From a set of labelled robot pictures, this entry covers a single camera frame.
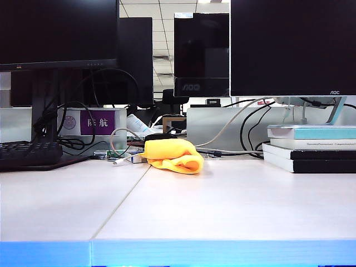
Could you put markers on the black keyboard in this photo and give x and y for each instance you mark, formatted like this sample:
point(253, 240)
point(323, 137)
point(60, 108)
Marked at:
point(27, 153)

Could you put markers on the black office chair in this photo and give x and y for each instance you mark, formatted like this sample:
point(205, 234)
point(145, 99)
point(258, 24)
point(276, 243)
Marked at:
point(169, 96)

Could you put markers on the black desk mat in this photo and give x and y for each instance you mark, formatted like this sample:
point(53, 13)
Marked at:
point(71, 160)

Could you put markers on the white-spined book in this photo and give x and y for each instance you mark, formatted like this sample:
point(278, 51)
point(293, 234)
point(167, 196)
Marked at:
point(292, 144)

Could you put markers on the teal-spined book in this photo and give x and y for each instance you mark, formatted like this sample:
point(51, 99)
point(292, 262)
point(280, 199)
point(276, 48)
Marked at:
point(322, 134)

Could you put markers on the purple name sign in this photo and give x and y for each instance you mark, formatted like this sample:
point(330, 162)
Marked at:
point(97, 129)

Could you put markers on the white paper pouch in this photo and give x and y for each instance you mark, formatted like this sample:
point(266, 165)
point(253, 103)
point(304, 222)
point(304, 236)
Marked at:
point(137, 123)

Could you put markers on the yellow microfibre rag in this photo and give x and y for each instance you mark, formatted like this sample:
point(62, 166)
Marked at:
point(172, 150)

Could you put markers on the green circuit board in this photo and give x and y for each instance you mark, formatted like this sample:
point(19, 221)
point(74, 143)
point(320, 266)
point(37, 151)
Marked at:
point(115, 154)

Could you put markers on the silver monitor stand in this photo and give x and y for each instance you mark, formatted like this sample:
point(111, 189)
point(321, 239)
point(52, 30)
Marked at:
point(338, 111)

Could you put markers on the plain black monitor back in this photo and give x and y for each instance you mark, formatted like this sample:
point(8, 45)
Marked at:
point(136, 55)

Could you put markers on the white and blue box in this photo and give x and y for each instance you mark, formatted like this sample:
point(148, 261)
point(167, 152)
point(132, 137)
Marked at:
point(137, 159)

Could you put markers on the black monitor with small logo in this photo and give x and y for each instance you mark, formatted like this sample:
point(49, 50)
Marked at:
point(55, 27)

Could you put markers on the wooden box frame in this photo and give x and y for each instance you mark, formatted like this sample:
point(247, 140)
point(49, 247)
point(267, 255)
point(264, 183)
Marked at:
point(173, 119)

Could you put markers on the right black AOC monitor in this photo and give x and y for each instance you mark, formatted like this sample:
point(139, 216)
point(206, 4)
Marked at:
point(292, 41)

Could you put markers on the black monitor stand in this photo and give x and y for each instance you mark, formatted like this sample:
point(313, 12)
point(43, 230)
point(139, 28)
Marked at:
point(44, 97)

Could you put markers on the black AOC monitor back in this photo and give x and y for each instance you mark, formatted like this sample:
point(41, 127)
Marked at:
point(200, 50)

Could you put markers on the black-spined book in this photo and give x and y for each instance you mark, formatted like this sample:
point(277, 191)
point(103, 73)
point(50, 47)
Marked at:
point(322, 166)
point(322, 154)

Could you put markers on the black power adapter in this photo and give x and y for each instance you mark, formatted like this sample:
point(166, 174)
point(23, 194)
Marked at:
point(158, 136)

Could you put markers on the black aoc monitor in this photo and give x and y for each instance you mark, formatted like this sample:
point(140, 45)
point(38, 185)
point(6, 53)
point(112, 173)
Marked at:
point(200, 50)
point(292, 41)

